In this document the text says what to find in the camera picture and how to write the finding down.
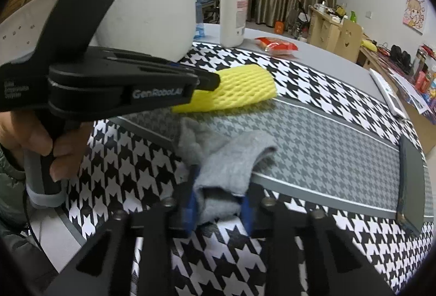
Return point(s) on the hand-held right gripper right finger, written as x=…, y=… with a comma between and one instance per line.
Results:
x=246, y=214

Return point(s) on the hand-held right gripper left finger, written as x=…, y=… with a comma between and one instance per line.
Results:
x=189, y=211

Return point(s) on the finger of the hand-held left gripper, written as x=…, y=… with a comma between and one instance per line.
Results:
x=207, y=81

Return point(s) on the yellow foam net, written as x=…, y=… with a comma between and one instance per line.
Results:
x=238, y=88

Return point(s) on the grey sock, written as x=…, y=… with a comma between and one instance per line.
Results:
x=224, y=166

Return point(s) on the white foam box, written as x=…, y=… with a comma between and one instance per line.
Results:
x=153, y=10

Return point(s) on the person's left hand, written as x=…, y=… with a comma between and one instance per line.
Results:
x=24, y=131

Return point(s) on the blue plastic packet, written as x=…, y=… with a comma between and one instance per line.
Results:
x=200, y=32

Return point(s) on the red snack packet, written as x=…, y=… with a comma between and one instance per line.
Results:
x=277, y=45

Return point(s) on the orange bin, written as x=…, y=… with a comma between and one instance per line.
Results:
x=279, y=27

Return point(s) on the houndstooth table mat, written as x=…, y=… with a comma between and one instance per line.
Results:
x=323, y=153

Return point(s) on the light wooden desk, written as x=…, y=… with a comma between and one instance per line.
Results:
x=323, y=27

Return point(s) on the wooden chair with smiley cutout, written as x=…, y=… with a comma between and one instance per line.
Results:
x=348, y=40

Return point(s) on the yellow plush toy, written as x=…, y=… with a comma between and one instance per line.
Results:
x=369, y=45

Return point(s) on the dark grey notebook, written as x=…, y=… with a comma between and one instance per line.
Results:
x=412, y=187

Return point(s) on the cluttered wooden desk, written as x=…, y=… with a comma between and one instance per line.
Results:
x=419, y=102

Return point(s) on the steel thermos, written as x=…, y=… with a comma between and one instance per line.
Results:
x=421, y=63

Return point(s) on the pink cartoon wall poster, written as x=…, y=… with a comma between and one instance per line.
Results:
x=415, y=13

